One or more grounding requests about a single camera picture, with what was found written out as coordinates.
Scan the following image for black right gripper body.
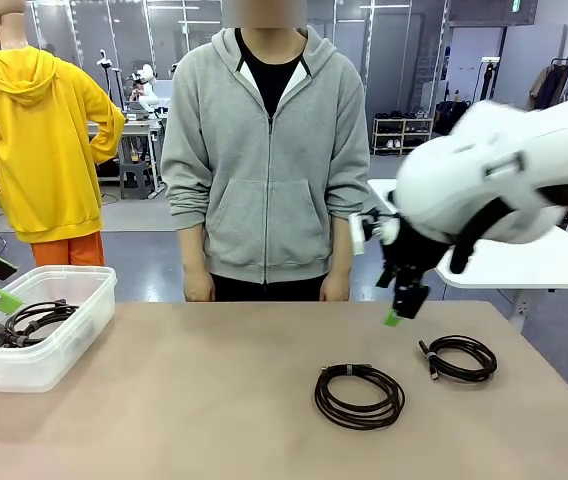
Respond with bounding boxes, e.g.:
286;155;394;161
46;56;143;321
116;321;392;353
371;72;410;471
381;219;453;284

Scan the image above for small black USB cable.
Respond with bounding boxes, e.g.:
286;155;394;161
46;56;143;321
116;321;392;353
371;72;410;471
417;333;499;385

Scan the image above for large black USB cable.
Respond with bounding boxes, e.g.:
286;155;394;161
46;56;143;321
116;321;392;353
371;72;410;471
313;364;406;431

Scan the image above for person's left forearm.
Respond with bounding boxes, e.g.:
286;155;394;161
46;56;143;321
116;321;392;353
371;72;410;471
328;214;360;276

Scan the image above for person's right forearm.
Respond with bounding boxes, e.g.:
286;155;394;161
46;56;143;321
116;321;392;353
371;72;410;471
177;227;210;275

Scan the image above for person's left hand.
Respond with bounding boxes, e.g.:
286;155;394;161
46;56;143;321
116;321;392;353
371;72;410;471
319;273;353;303

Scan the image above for person's right hand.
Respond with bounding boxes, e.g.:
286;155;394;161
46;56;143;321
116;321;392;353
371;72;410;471
183;272;217;303

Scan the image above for orange shorts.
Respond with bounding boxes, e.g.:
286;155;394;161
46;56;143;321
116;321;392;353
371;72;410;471
30;232;107;269

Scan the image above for clear plastic storage bin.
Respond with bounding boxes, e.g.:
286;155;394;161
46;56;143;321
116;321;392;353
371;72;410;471
0;265;118;395

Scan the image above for white table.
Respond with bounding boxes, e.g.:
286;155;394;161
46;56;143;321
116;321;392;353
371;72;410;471
367;178;568;329

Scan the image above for yellow hoodie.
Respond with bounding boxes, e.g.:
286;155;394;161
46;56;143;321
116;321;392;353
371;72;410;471
0;45;126;245

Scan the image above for wooden shoe rack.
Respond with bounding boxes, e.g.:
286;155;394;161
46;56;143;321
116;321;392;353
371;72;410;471
372;114;435;157

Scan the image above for black bags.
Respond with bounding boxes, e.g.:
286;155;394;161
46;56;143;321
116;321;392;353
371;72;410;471
434;97;473;136

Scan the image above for person in grey hoodie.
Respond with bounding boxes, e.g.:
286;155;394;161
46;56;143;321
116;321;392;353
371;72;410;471
160;24;371;303

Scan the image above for grey step stool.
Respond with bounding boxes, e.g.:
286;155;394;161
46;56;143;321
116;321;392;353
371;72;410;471
118;160;154;200

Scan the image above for black light stand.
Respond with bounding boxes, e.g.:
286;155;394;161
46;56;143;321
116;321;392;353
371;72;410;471
478;57;500;101

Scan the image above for background work desk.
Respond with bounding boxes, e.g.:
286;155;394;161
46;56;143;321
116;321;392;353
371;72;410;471
86;117;173;199

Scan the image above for clothes rack with garments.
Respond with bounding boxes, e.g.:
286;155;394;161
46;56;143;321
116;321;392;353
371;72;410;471
526;57;568;111

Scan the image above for beige mannequin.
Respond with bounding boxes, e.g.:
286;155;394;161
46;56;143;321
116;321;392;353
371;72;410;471
0;0;28;51

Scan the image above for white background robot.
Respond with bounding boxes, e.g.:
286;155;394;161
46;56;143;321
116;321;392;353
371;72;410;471
131;63;160;114

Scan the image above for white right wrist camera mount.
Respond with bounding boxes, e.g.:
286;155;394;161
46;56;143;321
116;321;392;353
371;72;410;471
348;212;380;256

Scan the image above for black right arm cable sleeve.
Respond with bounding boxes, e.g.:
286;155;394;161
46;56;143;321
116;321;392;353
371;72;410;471
446;184;568;276

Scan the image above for black camera tripod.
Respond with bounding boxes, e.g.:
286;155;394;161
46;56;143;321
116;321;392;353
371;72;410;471
96;48;128;109

